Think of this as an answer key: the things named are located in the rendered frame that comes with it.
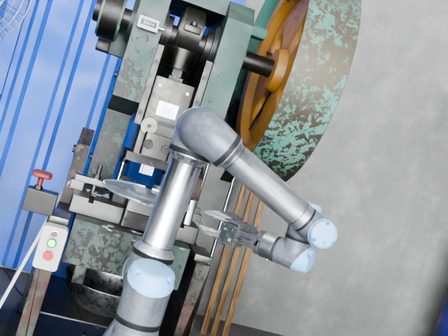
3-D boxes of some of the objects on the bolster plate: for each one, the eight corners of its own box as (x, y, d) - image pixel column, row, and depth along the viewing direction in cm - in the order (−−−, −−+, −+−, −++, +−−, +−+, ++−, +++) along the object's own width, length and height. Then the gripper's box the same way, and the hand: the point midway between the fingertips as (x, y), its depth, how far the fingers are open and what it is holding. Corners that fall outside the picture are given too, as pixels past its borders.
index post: (190, 226, 208) (199, 199, 207) (182, 223, 207) (190, 197, 207) (189, 224, 211) (197, 198, 210) (181, 222, 210) (189, 196, 209)
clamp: (113, 199, 213) (121, 171, 212) (66, 186, 209) (75, 158, 208) (113, 196, 218) (121, 169, 218) (67, 183, 215) (75, 157, 214)
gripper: (261, 225, 166) (197, 200, 175) (249, 262, 167) (186, 236, 176) (272, 225, 174) (211, 201, 183) (261, 261, 175) (199, 235, 184)
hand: (207, 220), depth 181 cm, fingers open, 3 cm apart
